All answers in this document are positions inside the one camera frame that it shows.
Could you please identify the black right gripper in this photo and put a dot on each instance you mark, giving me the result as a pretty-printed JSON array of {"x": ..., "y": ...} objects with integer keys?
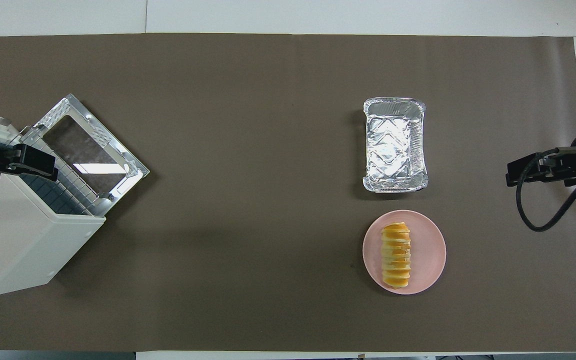
[{"x": 555, "y": 165}]

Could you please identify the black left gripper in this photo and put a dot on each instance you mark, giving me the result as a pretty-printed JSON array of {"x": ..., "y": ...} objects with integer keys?
[{"x": 3, "y": 160}]

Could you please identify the aluminium foil tray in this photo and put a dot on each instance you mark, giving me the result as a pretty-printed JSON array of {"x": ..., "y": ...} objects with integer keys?
[{"x": 393, "y": 150}]

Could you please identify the sliced yellow bread loaf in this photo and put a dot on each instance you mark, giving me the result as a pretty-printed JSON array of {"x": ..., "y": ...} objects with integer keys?
[{"x": 396, "y": 255}]

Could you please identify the white toaster oven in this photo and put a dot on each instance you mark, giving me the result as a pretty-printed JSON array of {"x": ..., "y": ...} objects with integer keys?
[{"x": 8, "y": 240}]

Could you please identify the glass oven door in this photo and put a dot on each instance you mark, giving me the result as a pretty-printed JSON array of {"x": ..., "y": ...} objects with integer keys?
[{"x": 133, "y": 170}]

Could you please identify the pink round plate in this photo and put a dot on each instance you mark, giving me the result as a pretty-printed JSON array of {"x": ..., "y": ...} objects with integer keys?
[{"x": 428, "y": 260}]

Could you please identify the brown table mat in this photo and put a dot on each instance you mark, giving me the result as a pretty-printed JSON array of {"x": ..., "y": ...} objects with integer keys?
[{"x": 268, "y": 200}]

